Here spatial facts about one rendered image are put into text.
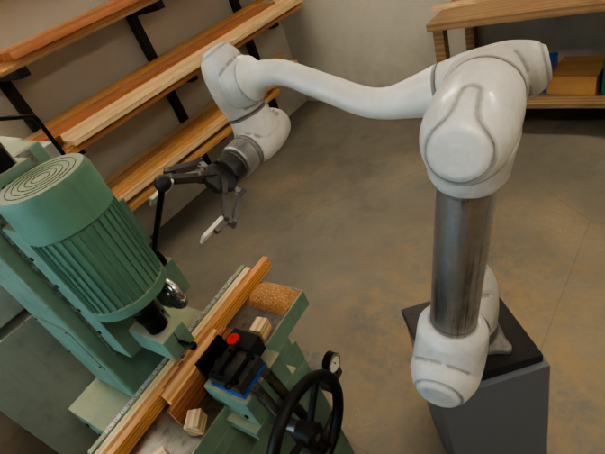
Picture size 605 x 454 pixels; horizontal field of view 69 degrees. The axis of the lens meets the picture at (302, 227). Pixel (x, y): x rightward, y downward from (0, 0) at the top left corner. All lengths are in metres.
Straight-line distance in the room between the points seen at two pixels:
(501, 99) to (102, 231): 0.70
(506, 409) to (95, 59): 3.17
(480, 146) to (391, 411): 1.53
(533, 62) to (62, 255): 0.87
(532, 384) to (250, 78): 1.09
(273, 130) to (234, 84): 0.15
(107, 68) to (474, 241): 3.10
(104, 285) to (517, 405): 1.15
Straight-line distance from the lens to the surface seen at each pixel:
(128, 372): 1.35
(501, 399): 1.43
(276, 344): 1.21
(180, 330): 1.10
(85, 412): 1.52
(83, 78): 3.49
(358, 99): 0.94
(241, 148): 1.05
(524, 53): 0.83
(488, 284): 1.19
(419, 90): 0.88
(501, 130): 0.66
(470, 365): 1.06
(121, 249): 0.92
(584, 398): 2.05
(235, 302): 1.27
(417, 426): 1.97
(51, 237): 0.88
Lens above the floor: 1.75
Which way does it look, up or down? 35 degrees down
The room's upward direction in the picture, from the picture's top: 22 degrees counter-clockwise
